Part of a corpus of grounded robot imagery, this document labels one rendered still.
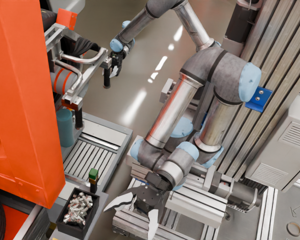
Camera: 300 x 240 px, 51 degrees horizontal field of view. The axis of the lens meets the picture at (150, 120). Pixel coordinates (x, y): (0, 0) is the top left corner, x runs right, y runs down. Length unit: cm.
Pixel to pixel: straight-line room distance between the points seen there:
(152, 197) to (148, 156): 23
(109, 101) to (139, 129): 40
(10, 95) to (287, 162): 114
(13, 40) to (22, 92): 18
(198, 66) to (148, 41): 252
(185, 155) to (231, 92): 25
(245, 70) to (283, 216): 146
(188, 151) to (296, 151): 58
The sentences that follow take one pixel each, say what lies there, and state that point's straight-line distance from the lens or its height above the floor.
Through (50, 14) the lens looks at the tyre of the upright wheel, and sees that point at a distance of 172.
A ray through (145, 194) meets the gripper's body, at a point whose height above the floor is 124.
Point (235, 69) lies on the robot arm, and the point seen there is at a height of 145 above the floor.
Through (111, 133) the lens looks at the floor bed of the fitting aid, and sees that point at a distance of 250.
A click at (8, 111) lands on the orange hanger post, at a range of 114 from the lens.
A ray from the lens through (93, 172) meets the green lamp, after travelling 162.
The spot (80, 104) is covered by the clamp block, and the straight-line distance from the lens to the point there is 153.
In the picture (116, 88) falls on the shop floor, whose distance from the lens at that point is 295.
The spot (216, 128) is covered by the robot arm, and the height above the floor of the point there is 118.
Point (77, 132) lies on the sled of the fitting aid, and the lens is 240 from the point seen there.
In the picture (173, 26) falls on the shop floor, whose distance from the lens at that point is 387.
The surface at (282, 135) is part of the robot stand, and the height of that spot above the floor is 112.
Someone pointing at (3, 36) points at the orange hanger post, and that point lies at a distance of 90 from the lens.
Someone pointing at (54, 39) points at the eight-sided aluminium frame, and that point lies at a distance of 161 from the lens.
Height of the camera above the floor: 206
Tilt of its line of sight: 49 degrees down
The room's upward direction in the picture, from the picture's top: 12 degrees clockwise
